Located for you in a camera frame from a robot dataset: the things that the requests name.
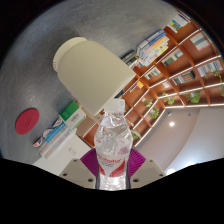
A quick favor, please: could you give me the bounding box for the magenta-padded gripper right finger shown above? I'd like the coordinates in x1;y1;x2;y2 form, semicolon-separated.
127;147;167;190

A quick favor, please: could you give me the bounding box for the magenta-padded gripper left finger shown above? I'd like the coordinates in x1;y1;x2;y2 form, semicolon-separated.
59;148;101;191

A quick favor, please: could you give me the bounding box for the clear plastic water bottle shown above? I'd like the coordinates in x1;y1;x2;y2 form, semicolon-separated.
93;98;134;191

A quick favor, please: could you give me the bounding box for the green and white box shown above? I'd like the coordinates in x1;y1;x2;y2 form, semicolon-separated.
59;100;87;129

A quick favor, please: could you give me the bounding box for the flat round red coaster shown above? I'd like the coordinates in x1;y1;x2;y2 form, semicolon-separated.
14;107;41;136

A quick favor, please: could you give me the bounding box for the cream paper cup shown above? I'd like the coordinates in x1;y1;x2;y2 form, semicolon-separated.
52;36;137;117

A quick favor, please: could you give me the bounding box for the low stack of magazines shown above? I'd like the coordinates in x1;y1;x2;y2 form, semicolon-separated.
120;49;139;69

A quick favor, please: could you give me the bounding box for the colourful book stack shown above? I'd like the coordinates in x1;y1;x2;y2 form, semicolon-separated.
135;29;170;68

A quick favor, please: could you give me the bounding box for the wooden wall shelf unit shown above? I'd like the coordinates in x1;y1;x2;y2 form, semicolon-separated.
81;9;224;149

